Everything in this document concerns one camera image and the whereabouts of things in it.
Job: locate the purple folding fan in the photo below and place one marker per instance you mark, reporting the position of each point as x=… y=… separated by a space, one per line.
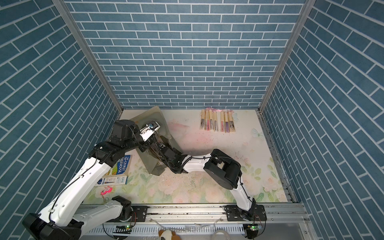
x=226 y=122

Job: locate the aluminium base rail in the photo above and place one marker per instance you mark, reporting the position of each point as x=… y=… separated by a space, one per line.
x=269 y=221

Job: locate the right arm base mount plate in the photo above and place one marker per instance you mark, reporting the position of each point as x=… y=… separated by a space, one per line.
x=244 y=213

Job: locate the blue illustrated book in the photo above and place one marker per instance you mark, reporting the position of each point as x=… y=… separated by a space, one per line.
x=121 y=168

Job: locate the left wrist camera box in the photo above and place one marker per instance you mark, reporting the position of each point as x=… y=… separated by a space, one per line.
x=148 y=130

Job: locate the olive green canvas tote bag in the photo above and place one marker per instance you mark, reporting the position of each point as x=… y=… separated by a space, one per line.
x=149 y=150

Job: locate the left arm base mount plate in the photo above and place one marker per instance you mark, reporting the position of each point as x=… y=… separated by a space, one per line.
x=133 y=214

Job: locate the pink keychain toy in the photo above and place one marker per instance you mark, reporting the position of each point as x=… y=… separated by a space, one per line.
x=106 y=190

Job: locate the pink folding fan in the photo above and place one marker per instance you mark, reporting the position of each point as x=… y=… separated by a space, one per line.
x=207 y=120

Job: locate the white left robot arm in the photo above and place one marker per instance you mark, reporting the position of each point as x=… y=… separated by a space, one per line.
x=58 y=220

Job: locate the brown plush toy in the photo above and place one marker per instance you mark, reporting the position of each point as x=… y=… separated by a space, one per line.
x=168 y=235

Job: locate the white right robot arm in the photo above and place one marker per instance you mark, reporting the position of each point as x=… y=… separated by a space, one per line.
x=222 y=168

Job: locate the white blue small box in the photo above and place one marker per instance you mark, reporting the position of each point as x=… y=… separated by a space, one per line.
x=112 y=181

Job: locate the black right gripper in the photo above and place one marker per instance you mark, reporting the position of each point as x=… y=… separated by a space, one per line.
x=176 y=152

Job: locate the black patterned bamboo folding fan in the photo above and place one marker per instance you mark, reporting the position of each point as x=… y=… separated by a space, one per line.
x=203 y=120

